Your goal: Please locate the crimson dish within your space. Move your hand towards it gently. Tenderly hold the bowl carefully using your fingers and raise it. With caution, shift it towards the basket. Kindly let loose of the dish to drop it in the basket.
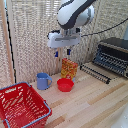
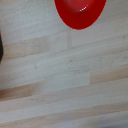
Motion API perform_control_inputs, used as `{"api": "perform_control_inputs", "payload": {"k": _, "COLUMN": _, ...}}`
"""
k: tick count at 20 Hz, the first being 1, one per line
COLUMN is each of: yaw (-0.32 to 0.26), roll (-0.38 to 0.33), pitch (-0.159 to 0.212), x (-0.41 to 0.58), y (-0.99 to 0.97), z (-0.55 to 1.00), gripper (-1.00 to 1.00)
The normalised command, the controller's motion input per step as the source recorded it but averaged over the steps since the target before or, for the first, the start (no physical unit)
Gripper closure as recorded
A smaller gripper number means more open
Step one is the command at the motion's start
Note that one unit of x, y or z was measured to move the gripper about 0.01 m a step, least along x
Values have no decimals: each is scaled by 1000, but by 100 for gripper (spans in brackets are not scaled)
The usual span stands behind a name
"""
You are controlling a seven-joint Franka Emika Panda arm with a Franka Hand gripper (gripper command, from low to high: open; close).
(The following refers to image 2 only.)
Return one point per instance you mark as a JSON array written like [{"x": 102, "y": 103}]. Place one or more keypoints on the red plastic bowl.
[{"x": 80, "y": 16}]

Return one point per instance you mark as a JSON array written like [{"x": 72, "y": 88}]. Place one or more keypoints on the blue ceramic mug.
[{"x": 1, "y": 48}]

